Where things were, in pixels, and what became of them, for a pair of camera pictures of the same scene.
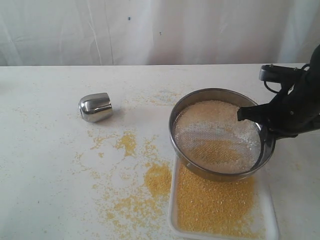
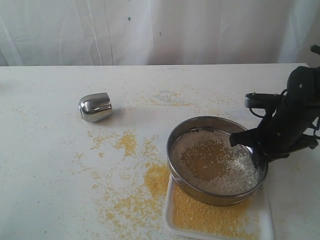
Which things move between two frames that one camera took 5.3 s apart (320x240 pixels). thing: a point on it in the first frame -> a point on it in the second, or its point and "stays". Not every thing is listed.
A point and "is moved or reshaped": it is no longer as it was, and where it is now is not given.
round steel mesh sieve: [207, 141] is moved or reshaped
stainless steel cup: [96, 107] stays
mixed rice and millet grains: [210, 136] -> [205, 160]
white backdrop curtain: [73, 32] stays
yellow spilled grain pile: [158, 177] stays
